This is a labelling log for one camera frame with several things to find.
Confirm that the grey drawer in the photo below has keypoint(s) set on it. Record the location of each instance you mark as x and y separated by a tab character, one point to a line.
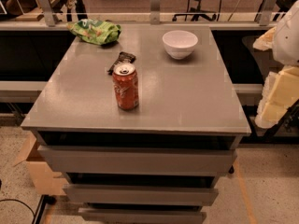
139	195
138	161
141	216

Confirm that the red coke can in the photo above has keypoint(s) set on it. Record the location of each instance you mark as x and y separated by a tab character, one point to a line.
125	82

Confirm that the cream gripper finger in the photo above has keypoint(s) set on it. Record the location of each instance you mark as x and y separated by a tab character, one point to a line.
265	41
280	91

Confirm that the metal railing post left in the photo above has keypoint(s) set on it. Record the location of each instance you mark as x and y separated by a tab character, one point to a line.
49	16

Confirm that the middle grey drawer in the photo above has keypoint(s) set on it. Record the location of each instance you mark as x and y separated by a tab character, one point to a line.
139	195

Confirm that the white ceramic bowl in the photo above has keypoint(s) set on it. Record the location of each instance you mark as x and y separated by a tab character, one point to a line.
179	44

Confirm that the metal railing post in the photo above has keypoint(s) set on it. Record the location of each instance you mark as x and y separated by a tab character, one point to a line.
264	14
49	16
154	16

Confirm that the cardboard box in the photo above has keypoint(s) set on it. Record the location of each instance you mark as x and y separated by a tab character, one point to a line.
44	179

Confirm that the dark snack bar wrapper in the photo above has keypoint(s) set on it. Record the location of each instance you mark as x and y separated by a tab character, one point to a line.
124	57

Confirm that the green chip bag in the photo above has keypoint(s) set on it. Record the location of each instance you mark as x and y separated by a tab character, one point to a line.
94	31

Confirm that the metal railing post right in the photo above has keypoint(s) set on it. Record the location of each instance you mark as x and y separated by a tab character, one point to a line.
264	14

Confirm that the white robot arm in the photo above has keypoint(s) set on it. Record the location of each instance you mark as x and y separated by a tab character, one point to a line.
286	38

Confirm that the bottom grey drawer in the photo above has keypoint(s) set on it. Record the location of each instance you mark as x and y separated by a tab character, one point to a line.
141	216

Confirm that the top grey drawer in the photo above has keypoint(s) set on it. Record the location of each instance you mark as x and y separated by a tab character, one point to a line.
138	161

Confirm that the metal railing post middle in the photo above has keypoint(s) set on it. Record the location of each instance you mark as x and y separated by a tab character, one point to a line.
154	16

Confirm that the grey drawer cabinet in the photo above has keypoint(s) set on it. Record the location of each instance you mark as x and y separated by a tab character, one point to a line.
188	104

